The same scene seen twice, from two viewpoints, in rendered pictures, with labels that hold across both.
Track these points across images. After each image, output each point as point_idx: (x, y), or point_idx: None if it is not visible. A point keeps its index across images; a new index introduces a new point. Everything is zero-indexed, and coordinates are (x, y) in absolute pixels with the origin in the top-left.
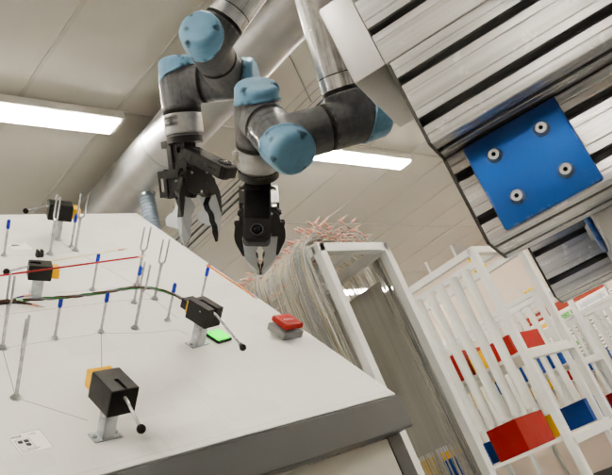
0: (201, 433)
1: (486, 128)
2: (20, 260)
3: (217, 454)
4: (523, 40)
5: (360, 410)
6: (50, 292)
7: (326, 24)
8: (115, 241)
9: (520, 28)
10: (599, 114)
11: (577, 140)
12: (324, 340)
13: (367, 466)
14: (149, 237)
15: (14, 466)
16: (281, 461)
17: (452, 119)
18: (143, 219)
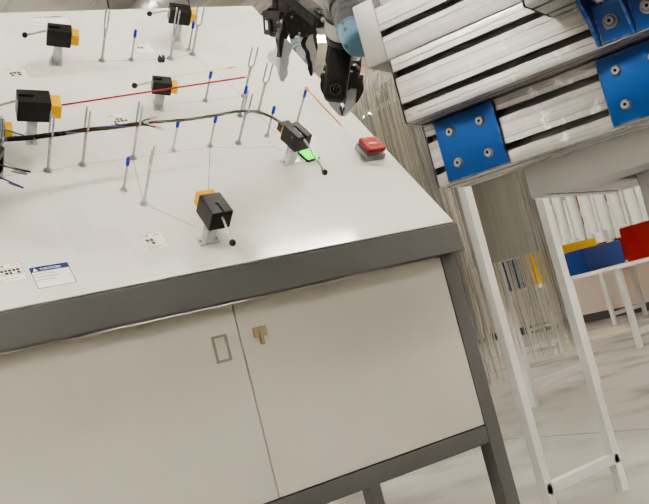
0: (280, 244)
1: (447, 113)
2: (144, 65)
3: (290, 262)
4: (470, 66)
5: (417, 234)
6: (170, 102)
7: (355, 19)
8: (229, 43)
9: (469, 58)
10: (516, 118)
11: (498, 134)
12: (422, 146)
13: (417, 279)
14: (256, 55)
15: (143, 259)
16: (341, 271)
17: (421, 109)
18: (258, 13)
